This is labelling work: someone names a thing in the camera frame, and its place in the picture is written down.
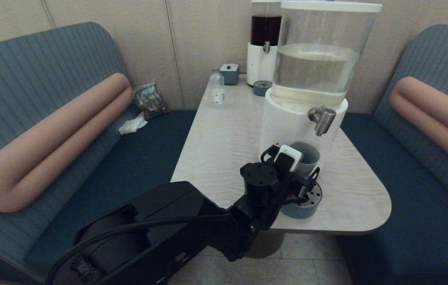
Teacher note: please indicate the patterned snack bag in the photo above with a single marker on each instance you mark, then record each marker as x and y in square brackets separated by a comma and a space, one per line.
[150, 100]

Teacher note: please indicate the blue upholstered bench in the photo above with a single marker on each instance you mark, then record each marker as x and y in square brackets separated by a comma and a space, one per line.
[406, 198]
[129, 166]

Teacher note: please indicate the crumpled white tissue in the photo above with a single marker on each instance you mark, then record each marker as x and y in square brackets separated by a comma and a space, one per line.
[131, 126]

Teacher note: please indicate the small blue drip tray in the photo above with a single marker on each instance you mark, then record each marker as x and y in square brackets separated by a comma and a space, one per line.
[261, 91]

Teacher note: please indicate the white dispenser lid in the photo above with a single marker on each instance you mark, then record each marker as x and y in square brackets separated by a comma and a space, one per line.
[331, 6]

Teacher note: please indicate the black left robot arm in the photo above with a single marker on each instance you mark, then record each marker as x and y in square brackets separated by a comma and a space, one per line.
[168, 206]

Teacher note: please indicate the large steel dispenser tap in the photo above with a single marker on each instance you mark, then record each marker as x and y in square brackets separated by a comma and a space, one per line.
[323, 118]

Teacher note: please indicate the blue-grey tissue box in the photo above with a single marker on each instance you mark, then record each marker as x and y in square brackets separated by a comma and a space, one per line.
[230, 76]

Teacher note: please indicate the small clear bottle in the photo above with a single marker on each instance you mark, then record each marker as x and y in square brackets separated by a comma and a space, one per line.
[217, 88]

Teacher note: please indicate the dark drink dispenser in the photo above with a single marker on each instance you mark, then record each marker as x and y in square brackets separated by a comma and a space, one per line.
[257, 63]

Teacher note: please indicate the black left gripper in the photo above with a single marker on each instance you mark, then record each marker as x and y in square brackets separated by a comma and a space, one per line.
[293, 190]

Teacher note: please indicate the grey plastic cup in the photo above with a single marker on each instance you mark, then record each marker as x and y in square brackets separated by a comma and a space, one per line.
[309, 158]

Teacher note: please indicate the ribbed table pedestal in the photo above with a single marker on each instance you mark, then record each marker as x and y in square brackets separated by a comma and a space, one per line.
[271, 243]

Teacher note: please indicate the large blue drip tray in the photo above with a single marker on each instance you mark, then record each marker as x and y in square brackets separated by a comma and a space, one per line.
[301, 211]

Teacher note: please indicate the small steel dispenser tap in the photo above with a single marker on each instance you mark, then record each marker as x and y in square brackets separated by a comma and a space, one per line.
[266, 47]

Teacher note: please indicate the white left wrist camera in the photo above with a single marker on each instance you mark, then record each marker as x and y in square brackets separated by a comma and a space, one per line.
[291, 154]

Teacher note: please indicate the pink bolster cushion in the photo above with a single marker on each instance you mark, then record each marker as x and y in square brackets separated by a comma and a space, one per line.
[437, 114]
[50, 138]

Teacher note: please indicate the large clear water dispenser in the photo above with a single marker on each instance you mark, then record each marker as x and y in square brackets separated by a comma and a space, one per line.
[287, 126]

